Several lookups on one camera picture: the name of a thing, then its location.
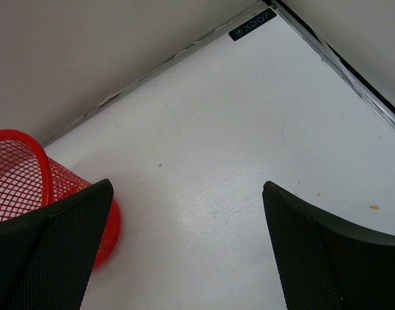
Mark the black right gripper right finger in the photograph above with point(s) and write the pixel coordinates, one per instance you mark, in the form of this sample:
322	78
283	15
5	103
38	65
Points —
324	261

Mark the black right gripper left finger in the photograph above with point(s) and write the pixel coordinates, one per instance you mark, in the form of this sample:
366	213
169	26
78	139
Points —
47	255

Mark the red mesh plastic bin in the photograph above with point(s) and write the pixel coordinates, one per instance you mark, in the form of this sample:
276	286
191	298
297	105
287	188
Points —
30	180

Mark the right black logo sticker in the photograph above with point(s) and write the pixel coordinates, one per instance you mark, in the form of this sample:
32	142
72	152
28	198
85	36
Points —
252	24

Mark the right aluminium frame rail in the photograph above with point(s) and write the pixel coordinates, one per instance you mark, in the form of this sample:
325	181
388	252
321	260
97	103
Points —
377	102

